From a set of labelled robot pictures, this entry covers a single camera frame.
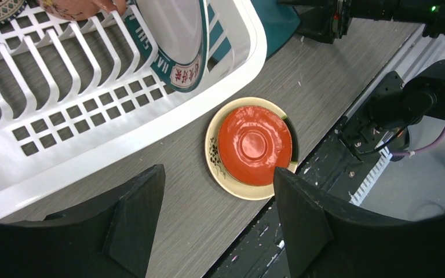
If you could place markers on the teal square plate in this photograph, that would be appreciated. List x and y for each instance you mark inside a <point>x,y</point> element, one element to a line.
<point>279,22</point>

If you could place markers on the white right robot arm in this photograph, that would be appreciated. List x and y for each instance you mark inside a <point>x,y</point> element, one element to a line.
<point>392,109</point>

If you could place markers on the white round plate with lettering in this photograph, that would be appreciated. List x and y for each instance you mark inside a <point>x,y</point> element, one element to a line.
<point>175,39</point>

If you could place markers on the red and cream saucer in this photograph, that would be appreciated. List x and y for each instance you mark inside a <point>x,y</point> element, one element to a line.
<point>245,141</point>

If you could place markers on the white plastic dish rack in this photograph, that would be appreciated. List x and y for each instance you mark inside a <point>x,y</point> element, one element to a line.
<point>76,97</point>

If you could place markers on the slotted white cable duct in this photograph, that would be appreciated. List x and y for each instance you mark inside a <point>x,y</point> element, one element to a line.
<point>371,178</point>

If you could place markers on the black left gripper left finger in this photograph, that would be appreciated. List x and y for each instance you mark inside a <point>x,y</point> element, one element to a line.
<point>110,235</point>

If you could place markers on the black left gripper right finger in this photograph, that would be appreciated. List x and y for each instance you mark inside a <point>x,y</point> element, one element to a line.
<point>363,243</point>

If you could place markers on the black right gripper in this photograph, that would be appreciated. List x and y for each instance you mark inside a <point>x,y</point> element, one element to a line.
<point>324,22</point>

